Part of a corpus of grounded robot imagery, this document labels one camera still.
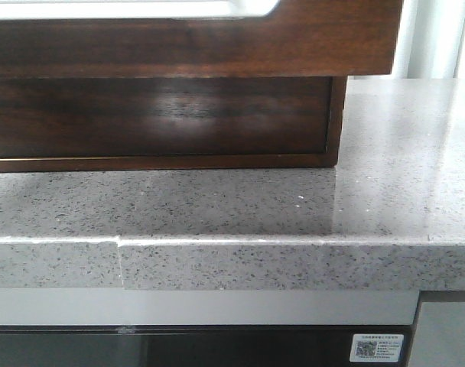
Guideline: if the wooden drawer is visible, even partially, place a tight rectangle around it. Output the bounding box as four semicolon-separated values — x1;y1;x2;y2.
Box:
0;76;332;159
0;1;402;78

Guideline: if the white QR code sticker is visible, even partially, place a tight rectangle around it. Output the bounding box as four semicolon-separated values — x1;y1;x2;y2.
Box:
350;334;405;363

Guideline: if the white curtain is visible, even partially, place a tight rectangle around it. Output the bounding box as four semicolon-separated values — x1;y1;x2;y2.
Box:
389;0;465;80

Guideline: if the grey panel under countertop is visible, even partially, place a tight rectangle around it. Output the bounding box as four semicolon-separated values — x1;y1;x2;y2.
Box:
0;287;419;326

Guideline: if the grey cabinet door panel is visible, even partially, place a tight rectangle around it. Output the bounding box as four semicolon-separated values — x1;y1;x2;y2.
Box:
408;291;465;366

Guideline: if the black glass appliance door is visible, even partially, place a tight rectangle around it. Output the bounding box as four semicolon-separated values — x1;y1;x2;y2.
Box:
0;325;412;366

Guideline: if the dark wooden drawer cabinet frame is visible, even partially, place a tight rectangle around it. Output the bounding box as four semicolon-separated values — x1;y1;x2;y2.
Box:
0;74;348;173

